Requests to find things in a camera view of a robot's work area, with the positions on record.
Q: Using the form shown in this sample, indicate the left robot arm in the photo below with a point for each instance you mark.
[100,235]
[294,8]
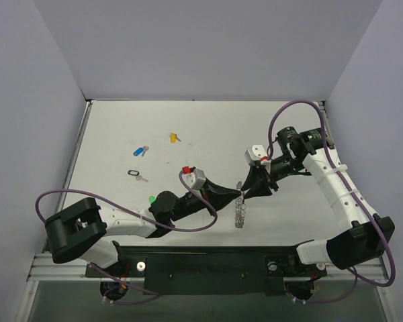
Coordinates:
[80,230]

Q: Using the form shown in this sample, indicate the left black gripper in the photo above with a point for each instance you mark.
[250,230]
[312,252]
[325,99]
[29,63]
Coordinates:
[205,194]

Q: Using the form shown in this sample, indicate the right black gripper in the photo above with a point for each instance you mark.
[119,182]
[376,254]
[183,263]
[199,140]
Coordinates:
[269,176]

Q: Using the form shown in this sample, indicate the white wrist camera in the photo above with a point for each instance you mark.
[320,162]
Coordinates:
[256,155]
[194,178]

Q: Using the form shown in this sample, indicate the metal key organizer disc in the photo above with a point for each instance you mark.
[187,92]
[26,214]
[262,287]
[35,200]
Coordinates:
[240,208]

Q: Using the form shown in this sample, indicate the aluminium frame rail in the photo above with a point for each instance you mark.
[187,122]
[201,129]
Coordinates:
[44,269]

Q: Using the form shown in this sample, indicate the yellow tag key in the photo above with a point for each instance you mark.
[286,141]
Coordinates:
[174,138]

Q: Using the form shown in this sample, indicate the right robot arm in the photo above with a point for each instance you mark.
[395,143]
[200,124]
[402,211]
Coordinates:
[363,233]

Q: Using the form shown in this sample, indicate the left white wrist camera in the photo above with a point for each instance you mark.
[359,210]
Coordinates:
[194,178]

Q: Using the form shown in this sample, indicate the blue tag key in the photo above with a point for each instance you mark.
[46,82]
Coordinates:
[141,151]

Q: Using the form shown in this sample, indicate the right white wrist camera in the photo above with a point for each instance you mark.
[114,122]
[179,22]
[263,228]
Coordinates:
[256,155]

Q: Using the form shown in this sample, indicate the black tag key left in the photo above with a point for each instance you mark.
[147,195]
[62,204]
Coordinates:
[136,174]

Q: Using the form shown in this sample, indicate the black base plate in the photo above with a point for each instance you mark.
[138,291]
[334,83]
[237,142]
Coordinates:
[216,270]

